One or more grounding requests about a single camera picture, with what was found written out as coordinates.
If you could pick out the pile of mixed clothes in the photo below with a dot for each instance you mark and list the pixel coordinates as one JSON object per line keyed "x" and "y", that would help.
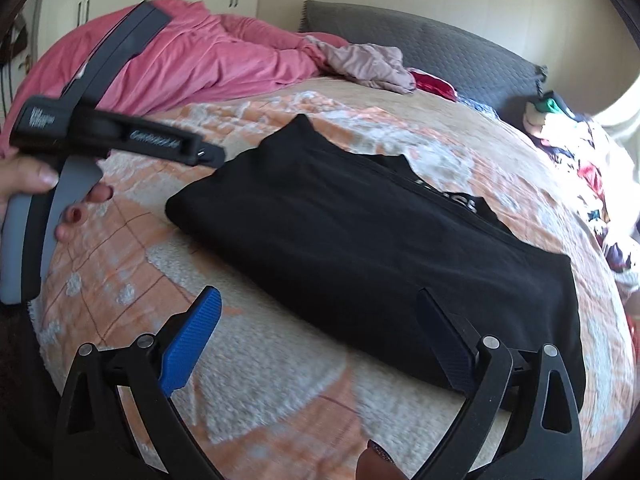
{"x": 575, "y": 150}

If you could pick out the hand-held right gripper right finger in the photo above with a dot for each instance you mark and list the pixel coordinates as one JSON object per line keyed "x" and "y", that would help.
{"x": 450, "y": 347}

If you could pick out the red cloth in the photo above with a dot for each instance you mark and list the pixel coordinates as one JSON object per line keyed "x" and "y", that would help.
{"x": 432, "y": 85}

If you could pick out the black sweater with orange cuffs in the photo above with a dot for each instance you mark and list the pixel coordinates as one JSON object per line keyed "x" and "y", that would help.
{"x": 325, "y": 235}

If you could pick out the grey quilted headboard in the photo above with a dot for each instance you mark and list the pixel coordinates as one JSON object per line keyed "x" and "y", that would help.
{"x": 450, "y": 50}

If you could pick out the mauve crumpled garment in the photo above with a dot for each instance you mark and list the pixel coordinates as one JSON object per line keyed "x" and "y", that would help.
{"x": 370, "y": 65}

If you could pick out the person's left hand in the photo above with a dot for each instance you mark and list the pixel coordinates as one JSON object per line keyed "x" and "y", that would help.
{"x": 25, "y": 177}

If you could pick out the person's right hand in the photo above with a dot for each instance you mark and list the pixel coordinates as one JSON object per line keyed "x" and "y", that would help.
{"x": 375, "y": 462}

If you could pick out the white curtain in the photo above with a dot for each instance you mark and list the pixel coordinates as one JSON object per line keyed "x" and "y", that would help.
{"x": 620, "y": 110}

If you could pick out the blue patterned cloth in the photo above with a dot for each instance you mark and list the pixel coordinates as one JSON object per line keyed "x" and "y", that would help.
{"x": 477, "y": 106}

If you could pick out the pink duvet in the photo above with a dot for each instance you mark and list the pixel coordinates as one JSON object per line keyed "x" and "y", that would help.
{"x": 210, "y": 55}

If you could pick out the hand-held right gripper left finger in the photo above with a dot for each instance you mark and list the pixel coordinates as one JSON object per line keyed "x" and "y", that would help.
{"x": 192, "y": 337}

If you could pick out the orange and white fluffy blanket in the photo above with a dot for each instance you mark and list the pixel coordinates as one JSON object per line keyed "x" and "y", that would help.
{"x": 250, "y": 360}

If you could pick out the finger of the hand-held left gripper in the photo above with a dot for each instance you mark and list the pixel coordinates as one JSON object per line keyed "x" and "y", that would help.
{"x": 120, "y": 45}

